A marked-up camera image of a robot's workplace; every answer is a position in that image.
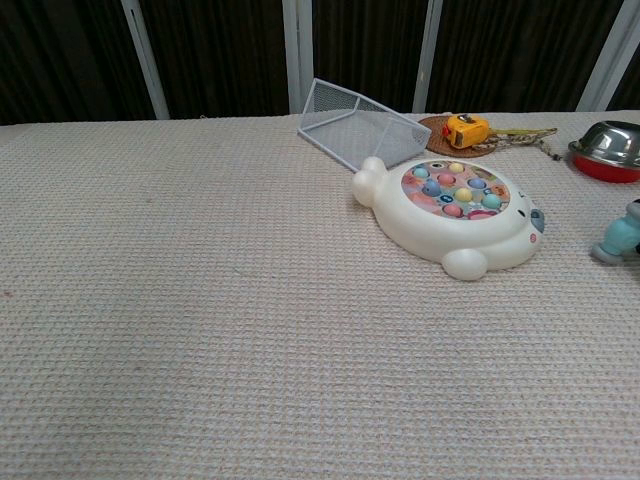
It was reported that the white metal frame post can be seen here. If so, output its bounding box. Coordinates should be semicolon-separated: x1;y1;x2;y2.
119;0;171;120
412;0;444;114
574;0;640;112
282;0;314;116

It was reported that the brown woven round coaster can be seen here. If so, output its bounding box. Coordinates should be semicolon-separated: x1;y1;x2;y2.
417;114;501;159

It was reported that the steel bowl with red base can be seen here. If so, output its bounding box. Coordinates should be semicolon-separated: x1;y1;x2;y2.
567;121;640;184

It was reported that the white seal toy game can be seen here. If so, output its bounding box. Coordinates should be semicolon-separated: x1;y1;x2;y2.
351;155;546;281

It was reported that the black pleated curtain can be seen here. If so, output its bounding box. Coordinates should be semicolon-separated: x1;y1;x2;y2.
0;0;640;126

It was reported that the teal handheld cylinder tool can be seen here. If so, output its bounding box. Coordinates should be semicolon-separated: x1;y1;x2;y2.
591;199;640;264

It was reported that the beige woven tablecloth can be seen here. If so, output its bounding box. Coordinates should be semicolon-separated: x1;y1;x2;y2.
0;110;640;480

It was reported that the yellow tape measure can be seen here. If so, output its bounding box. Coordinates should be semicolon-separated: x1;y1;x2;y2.
442;114;492;150

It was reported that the dried straw twine bundle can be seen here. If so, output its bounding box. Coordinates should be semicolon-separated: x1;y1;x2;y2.
487;127;566;162

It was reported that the white wire mesh tray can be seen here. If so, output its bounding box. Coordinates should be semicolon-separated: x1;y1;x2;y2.
296;78;432;174

